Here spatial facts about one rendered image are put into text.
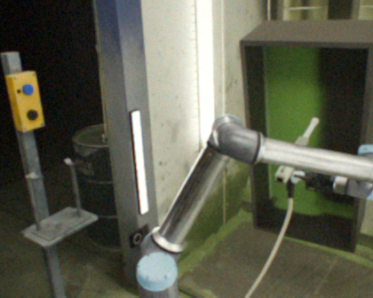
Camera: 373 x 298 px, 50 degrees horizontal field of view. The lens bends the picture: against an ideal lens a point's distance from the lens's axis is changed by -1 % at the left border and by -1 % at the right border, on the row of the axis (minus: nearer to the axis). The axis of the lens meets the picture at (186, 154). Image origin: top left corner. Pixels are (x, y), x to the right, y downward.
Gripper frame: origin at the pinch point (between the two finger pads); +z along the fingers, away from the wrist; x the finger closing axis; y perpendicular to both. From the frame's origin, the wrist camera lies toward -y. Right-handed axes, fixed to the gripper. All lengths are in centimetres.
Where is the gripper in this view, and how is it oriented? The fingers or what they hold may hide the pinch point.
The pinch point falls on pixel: (288, 168)
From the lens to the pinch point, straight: 179.2
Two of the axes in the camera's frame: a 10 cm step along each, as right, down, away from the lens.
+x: 4.8, -5.9, 6.5
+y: 1.6, 7.9, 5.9
